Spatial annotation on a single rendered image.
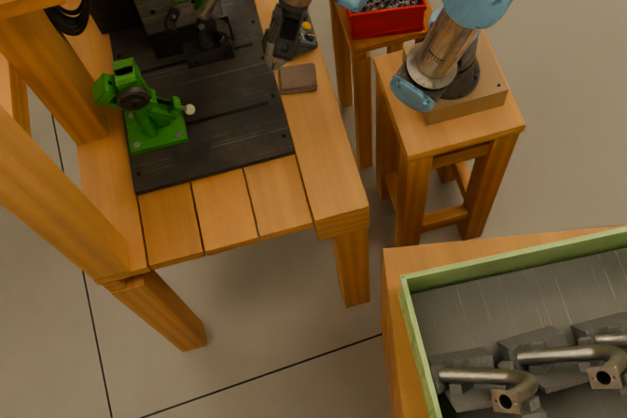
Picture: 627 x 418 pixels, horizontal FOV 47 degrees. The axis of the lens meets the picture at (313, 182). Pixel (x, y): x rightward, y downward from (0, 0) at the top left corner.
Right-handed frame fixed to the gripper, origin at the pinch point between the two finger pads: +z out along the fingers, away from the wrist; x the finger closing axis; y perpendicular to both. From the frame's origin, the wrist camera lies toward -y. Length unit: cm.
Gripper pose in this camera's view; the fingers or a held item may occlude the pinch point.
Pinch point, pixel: (272, 67)
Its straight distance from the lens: 182.3
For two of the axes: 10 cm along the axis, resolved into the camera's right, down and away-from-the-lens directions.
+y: 1.0, -7.5, 6.5
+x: -9.5, -2.6, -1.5
